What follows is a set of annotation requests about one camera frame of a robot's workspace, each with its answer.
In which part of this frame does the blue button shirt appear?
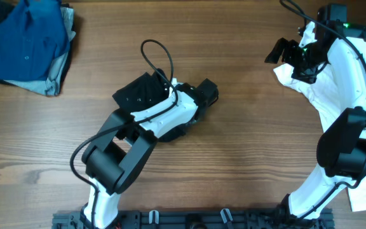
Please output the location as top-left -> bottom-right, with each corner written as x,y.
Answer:
0,0 -> 69,81

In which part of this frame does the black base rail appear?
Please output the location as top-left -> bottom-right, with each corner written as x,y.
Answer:
51,209 -> 336,229

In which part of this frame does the black t-shirt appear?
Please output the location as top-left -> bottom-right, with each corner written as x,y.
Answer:
112,70 -> 198,142

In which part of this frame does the light grey folded garment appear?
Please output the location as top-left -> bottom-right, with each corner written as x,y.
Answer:
4,4 -> 76,96

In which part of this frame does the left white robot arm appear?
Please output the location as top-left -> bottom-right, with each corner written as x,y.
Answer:
80,79 -> 219,228

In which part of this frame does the white t-shirt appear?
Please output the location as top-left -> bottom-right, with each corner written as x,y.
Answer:
273,46 -> 366,212

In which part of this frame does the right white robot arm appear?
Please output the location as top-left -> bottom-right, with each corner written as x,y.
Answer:
266,3 -> 366,225

